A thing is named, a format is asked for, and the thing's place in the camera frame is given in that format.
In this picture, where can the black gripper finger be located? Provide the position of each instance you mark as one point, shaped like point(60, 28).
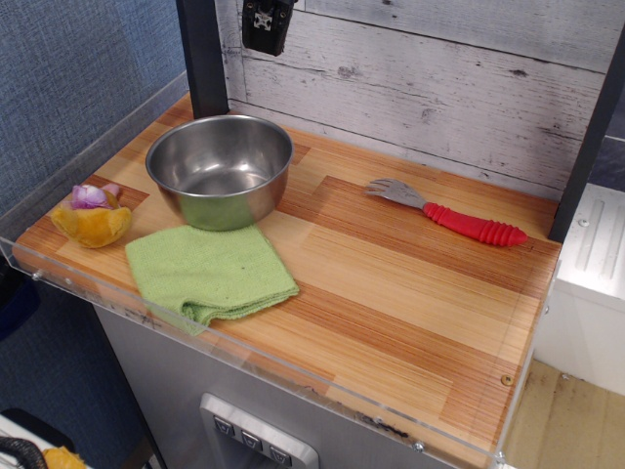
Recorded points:
point(265, 24)

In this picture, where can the stainless steel pot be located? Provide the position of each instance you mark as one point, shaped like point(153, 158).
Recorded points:
point(222, 173)

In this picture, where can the green cloth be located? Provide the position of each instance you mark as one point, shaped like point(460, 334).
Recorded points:
point(189, 277)

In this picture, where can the orange plush toy with flower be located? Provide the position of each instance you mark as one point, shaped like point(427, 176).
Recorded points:
point(93, 216)

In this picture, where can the clear acrylic table guard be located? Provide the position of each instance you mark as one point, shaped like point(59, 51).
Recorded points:
point(406, 345)

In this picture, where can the silver dispenser button panel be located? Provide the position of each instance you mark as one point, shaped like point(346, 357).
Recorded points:
point(240, 440)

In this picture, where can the white grey appliance at right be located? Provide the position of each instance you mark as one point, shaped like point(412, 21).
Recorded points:
point(582, 330)

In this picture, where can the orange plush at bottom left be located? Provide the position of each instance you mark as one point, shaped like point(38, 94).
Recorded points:
point(63, 458)

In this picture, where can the dark grey left post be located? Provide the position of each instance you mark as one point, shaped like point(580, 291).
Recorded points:
point(203, 57)

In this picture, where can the dark grey post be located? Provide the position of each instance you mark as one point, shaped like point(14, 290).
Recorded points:
point(591, 144)
point(203, 57)

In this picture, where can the fork with red handle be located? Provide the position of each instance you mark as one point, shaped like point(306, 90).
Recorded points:
point(485, 231)

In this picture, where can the dark grey right post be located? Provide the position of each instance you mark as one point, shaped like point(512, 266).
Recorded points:
point(591, 144)

